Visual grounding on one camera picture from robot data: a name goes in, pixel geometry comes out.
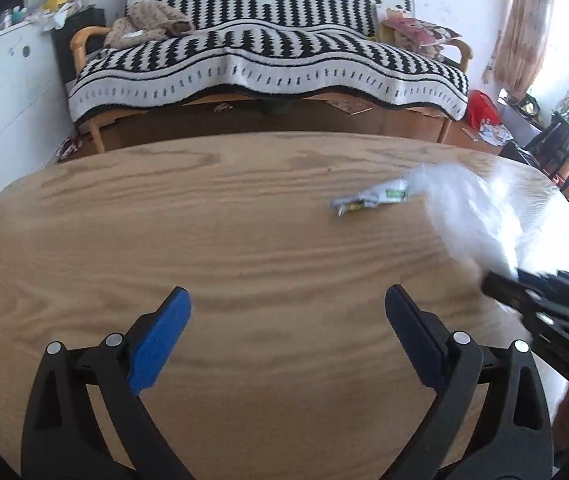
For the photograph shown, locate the red plastic bag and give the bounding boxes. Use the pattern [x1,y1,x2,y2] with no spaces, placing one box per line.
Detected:
[467,90,501,131]

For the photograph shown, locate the brown plush clothing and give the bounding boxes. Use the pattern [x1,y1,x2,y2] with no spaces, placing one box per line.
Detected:
[104,0,194,50]

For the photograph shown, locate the oval wooden coffee table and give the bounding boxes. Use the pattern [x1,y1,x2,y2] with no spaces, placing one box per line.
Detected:
[0,131,569,480]

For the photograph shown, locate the striped blanket wooden sofa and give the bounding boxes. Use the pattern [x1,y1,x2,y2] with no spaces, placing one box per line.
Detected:
[68,0,469,127]

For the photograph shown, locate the green wrapper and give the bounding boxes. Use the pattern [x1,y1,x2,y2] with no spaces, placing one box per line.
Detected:
[331,179,408,217]

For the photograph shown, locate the brown patterned curtain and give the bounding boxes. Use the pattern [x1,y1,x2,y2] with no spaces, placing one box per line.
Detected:
[493,0,555,102]

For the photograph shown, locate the black wooden chair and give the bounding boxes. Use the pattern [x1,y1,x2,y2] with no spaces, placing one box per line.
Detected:
[524,112,569,190]

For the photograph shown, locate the clear plastic bag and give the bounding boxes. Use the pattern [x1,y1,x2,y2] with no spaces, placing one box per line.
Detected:
[405,164,560,278]

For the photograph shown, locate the pink printed cushion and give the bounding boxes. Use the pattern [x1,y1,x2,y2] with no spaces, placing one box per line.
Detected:
[379,9,461,61]

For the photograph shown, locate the white cabinet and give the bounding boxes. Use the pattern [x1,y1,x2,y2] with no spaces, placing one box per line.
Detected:
[0,23,74,193]

